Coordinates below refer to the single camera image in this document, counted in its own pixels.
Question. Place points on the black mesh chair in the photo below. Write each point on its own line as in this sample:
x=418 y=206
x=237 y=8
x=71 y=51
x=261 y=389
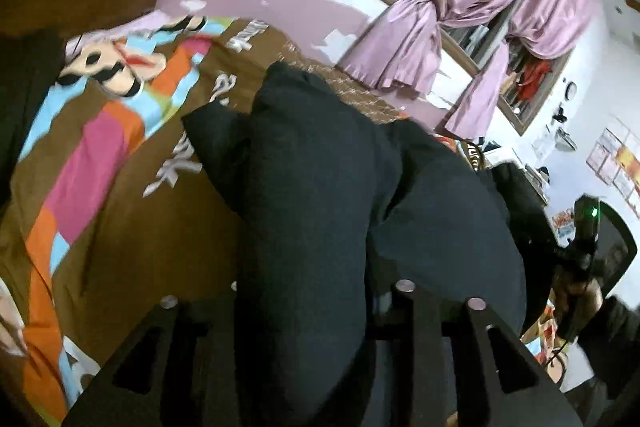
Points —
x=617 y=247

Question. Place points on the red hanging garment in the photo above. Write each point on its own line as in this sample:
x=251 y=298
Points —
x=532 y=77

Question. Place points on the person's right hand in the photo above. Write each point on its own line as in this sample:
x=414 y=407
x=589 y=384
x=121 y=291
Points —
x=575 y=304

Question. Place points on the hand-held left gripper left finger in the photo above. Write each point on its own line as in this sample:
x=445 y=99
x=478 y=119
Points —
x=200 y=337

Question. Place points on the round wall clock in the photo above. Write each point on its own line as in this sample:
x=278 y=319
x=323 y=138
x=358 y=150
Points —
x=570 y=89

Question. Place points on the dark cloth pile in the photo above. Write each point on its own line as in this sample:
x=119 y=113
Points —
x=25 y=97

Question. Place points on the person's right forearm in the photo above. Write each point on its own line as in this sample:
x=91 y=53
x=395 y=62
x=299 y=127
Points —
x=612 y=337

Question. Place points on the colourful printed blanket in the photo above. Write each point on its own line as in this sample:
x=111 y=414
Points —
x=125 y=232

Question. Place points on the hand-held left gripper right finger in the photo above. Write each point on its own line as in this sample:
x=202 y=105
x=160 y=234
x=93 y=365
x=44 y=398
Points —
x=425 y=337

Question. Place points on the black jacket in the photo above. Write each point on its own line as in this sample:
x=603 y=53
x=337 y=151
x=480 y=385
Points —
x=310 y=187

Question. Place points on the wall posters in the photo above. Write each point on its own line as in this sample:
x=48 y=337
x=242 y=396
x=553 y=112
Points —
x=615 y=159

